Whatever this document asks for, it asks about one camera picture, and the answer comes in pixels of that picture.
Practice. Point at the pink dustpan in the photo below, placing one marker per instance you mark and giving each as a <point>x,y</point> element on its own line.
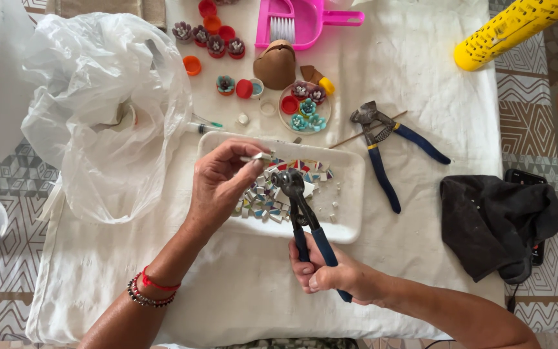
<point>308,19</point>

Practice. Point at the teal succulent figure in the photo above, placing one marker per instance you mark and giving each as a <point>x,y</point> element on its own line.
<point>317,122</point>
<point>298,122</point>
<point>307,107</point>

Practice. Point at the person's left hand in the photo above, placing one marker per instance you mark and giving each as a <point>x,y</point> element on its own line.
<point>216,189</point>

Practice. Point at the brown clay piece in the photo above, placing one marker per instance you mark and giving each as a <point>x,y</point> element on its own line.
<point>275,65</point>

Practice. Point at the white rectangular tray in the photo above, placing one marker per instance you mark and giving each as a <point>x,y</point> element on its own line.
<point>347,194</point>

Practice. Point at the white plastic bag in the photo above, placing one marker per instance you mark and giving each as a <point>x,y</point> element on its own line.
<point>109,121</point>

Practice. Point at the small clear cap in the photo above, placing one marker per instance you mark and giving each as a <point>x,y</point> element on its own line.
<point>243,119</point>

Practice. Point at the person's right hand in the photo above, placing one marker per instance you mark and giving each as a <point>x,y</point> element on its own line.
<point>347,283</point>

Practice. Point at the clear syringe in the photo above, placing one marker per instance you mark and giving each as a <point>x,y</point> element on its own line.
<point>201,128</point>

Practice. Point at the teal succulent in orange cap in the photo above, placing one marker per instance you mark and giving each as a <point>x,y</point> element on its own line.
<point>225,85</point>

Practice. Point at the small white tile piece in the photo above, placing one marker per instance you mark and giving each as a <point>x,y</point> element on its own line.
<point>261,156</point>

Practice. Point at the white cap with blue filling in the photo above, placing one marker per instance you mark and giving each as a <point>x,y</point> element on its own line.
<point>257,88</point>

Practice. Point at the brown cardboard scrap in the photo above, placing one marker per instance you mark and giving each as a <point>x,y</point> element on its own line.
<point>310,72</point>

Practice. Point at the yellow bottle cap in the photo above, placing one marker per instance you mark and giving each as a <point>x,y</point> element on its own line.
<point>327,86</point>

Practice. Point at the black cloth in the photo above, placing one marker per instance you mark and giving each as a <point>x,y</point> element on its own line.
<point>497,223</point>

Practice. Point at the person's patterned clothing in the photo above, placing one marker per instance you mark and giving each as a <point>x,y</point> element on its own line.
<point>284,344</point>

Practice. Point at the pink brush with white bristles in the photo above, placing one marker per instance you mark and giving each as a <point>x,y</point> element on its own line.
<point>283,29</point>

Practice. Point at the thin wooden stick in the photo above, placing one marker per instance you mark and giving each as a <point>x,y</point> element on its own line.
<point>344,141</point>

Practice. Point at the orange bottle cap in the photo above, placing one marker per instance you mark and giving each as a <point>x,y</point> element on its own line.
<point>192,65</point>
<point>212,24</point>

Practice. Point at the round white plate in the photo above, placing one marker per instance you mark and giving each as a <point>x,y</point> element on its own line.
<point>327,114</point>

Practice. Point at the pile of coloured tile pieces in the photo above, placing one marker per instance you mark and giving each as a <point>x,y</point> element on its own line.
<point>264,201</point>

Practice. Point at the purple succulent figure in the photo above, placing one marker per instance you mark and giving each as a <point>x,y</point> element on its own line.
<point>236,48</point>
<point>200,35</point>
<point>215,46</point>
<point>182,32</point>
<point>300,90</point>
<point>317,95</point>

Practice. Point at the white table cloth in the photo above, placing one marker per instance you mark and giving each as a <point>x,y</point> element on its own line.
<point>424,72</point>

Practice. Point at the red bottle cap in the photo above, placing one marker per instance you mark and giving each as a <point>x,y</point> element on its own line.
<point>226,33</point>
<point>289,104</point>
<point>244,89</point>
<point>207,7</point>

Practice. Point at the black phone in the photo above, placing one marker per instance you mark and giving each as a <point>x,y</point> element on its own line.
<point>526,177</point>

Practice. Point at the yellow perforated tube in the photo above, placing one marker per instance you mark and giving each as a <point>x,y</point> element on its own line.
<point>511,29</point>

